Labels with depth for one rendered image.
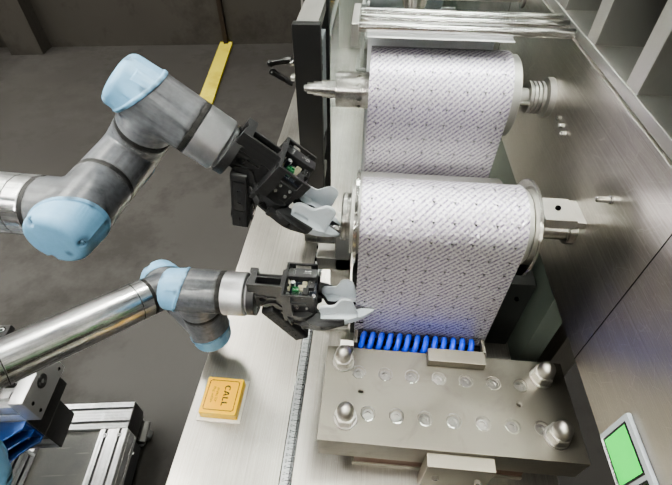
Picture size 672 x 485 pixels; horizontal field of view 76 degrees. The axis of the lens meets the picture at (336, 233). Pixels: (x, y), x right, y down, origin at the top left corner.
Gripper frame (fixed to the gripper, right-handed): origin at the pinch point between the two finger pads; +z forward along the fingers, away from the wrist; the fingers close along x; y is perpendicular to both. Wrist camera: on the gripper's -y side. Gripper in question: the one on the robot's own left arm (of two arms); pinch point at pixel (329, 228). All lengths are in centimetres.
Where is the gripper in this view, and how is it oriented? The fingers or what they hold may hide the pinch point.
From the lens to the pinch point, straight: 67.8
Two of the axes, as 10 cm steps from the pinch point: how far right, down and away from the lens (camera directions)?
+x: 0.9, -7.1, 7.0
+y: 6.4, -5.0, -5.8
